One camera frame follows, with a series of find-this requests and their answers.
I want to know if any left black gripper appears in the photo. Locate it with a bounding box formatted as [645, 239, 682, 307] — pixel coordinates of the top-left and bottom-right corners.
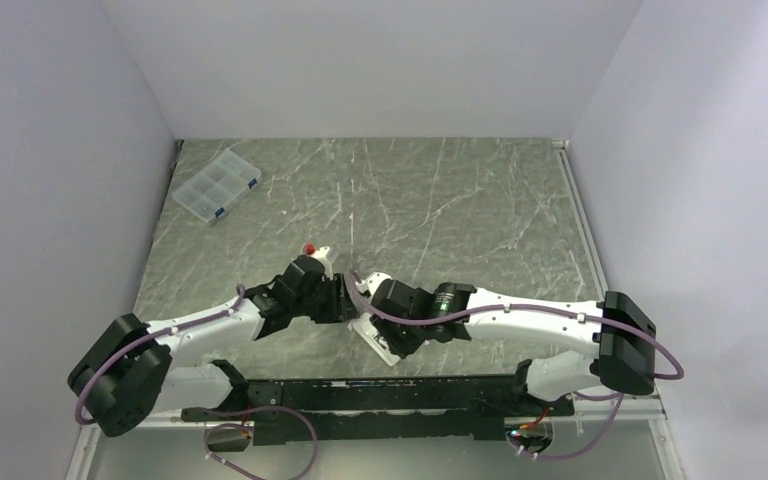
[292, 272, 360, 323]

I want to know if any white remote control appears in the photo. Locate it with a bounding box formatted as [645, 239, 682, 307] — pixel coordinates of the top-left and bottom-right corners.
[349, 314, 401, 366]

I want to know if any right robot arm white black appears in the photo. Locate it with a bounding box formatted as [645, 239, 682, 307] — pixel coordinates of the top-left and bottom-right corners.
[361, 274, 656, 415]

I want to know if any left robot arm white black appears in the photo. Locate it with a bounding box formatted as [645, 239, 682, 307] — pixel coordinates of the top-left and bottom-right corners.
[67, 255, 360, 437]

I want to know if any clear plastic compartment box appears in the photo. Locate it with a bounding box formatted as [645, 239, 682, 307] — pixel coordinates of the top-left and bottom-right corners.
[172, 149, 262, 224]

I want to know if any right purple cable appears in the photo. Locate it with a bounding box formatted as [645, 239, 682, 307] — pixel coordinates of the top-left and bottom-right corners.
[346, 268, 685, 402]

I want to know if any purple cable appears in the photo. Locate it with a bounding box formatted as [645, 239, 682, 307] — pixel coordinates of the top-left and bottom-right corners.
[74, 284, 247, 427]
[346, 268, 685, 402]

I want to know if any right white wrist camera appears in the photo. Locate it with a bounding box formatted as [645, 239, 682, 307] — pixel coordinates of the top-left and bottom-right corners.
[354, 272, 392, 303]

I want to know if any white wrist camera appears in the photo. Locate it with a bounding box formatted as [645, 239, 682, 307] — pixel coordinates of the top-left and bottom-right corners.
[301, 243, 339, 268]
[354, 272, 392, 303]

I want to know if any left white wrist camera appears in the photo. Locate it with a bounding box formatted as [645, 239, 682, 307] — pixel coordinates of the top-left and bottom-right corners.
[301, 243, 339, 268]

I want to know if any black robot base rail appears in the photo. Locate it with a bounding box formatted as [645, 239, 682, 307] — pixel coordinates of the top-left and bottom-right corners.
[181, 374, 575, 446]

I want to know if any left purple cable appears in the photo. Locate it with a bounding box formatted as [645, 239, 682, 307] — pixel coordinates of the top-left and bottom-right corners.
[74, 284, 247, 427]

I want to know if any aluminium rail right edge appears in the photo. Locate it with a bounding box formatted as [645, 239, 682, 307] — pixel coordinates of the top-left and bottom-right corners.
[552, 140, 667, 421]

